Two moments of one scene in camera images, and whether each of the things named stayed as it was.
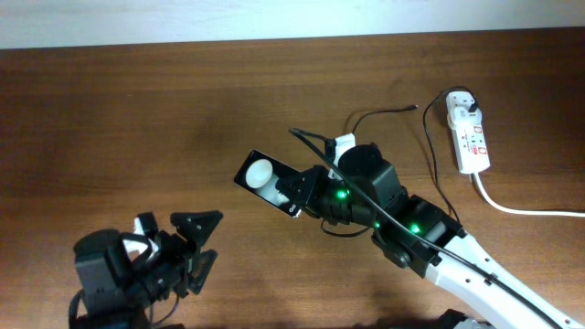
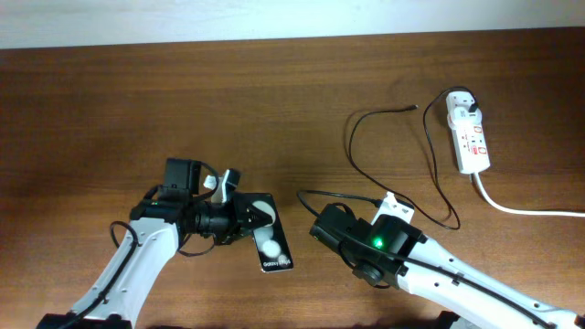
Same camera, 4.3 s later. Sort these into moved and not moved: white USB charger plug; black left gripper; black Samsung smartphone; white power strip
Moved: black Samsung smartphone; black left gripper
Not moved: white power strip; white USB charger plug
